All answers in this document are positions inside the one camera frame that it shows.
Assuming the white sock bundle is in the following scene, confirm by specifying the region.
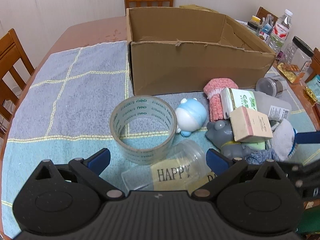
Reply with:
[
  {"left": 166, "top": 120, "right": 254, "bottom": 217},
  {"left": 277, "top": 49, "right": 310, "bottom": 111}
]
[{"left": 267, "top": 119, "right": 296, "bottom": 161}]

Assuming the blue knitted sock roll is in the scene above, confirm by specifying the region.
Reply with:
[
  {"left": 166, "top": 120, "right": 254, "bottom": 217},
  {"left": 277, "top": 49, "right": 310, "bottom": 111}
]
[{"left": 245, "top": 148, "right": 280, "bottom": 165}]

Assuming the pink rectangular box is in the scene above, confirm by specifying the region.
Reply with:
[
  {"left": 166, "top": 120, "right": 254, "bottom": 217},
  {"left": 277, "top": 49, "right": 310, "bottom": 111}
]
[{"left": 229, "top": 106, "right": 273, "bottom": 143}]

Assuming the clear plastic cup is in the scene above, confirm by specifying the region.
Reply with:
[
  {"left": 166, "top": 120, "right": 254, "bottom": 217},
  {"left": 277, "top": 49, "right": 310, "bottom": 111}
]
[{"left": 121, "top": 140, "right": 210, "bottom": 191}]

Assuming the clear packing tape roll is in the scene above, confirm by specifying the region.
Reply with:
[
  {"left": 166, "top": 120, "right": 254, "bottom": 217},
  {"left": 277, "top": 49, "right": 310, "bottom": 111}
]
[{"left": 110, "top": 95, "right": 177, "bottom": 165}]

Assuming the translucent white plastic bottle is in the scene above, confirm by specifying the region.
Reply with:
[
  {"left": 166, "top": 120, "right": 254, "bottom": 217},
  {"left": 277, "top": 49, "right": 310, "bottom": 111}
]
[{"left": 253, "top": 91, "right": 292, "bottom": 122}]

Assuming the small grey lidded jar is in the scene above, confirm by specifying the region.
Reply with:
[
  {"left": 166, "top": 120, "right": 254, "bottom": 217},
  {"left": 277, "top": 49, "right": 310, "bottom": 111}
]
[{"left": 255, "top": 77, "right": 285, "bottom": 97}]

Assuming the grey rubber animal toy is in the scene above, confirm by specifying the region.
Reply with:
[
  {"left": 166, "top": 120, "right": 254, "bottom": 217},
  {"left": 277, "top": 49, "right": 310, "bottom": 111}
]
[{"left": 205, "top": 120, "right": 253, "bottom": 159}]

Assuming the wooden chair at right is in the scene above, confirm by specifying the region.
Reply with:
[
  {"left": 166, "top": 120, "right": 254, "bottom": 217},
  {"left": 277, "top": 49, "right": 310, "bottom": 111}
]
[{"left": 305, "top": 48, "right": 320, "bottom": 82}]

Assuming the black lidded clear jar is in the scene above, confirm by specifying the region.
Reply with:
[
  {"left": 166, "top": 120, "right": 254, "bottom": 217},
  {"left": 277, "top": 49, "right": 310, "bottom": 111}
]
[{"left": 281, "top": 36, "right": 314, "bottom": 74}]

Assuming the blue grey checked cloth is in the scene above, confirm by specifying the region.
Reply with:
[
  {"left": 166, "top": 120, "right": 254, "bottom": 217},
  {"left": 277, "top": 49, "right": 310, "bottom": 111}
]
[{"left": 1, "top": 40, "right": 320, "bottom": 239}]

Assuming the green white tissue pack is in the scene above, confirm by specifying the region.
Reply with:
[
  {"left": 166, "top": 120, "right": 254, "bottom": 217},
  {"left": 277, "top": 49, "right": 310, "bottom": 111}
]
[{"left": 220, "top": 88, "right": 258, "bottom": 120}]

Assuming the blue white plush toy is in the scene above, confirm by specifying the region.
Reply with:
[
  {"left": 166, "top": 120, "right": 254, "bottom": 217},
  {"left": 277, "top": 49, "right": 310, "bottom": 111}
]
[{"left": 175, "top": 98, "right": 208, "bottom": 137}]

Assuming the clear water bottle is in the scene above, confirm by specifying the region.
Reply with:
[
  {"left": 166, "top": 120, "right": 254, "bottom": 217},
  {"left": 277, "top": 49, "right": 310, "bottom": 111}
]
[{"left": 267, "top": 9, "right": 293, "bottom": 54}]

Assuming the pink knitted sock roll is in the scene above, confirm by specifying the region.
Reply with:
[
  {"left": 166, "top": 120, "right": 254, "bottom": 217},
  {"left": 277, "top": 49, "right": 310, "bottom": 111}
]
[{"left": 203, "top": 78, "right": 232, "bottom": 122}]

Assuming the blue snack packet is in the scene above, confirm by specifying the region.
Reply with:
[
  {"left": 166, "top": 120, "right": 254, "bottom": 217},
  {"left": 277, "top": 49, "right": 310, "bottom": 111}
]
[{"left": 258, "top": 23, "right": 273, "bottom": 42}]

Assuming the yellow lidded jar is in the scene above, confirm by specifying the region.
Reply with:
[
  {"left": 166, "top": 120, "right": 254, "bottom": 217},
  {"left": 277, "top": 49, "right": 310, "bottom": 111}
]
[{"left": 247, "top": 16, "right": 260, "bottom": 32}]

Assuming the wooden chair far right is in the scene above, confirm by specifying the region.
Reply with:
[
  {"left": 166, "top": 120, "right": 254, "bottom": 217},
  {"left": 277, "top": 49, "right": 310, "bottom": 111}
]
[{"left": 256, "top": 7, "right": 278, "bottom": 25}]

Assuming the wooden chair at left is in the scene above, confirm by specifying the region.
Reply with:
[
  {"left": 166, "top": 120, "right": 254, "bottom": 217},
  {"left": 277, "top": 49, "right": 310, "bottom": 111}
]
[{"left": 0, "top": 28, "right": 36, "bottom": 160}]

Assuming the brown cardboard box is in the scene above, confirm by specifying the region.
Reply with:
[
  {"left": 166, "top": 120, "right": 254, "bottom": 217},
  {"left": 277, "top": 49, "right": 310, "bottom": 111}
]
[{"left": 126, "top": 7, "right": 276, "bottom": 95}]

